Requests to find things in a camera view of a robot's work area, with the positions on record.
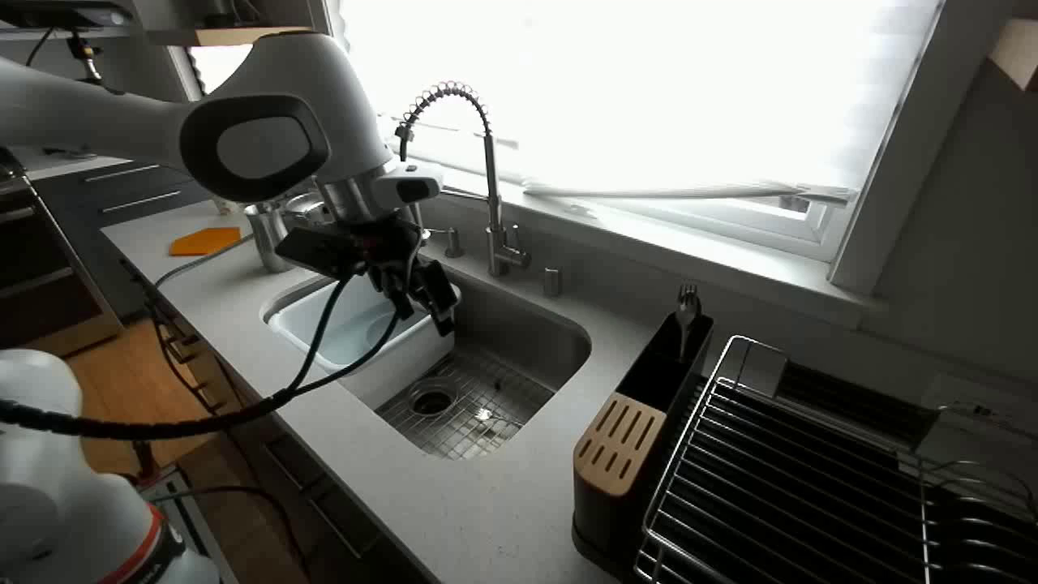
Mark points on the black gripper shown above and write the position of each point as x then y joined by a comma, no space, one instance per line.
391,245

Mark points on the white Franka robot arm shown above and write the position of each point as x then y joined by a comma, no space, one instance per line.
313,85

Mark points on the black utensil drying rack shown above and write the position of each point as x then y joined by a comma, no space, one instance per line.
637,432

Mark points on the small metal soap dispenser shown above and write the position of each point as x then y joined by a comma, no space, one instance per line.
454,240

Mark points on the white plastic wash tub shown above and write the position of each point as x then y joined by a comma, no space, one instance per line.
357,328

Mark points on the round sink drain strainer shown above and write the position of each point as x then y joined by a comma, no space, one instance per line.
432,399

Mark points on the stainless steel sink basin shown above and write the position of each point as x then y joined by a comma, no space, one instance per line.
530,335

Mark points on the chrome spring kitchen faucet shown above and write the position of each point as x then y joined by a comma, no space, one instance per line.
491,183

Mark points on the small metal deck button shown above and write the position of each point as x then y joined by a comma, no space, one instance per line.
552,281

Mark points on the metal cup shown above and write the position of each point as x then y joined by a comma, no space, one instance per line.
267,236

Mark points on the dark base cabinet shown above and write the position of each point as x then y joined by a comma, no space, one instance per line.
313,507

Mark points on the wooden slotted knife holder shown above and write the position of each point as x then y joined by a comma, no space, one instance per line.
619,442

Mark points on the silver metal cutlery piece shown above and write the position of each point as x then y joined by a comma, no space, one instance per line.
689,311

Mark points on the grey drawer cabinet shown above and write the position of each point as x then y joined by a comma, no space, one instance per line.
98,229

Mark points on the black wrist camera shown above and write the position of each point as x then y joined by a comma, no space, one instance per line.
318,252

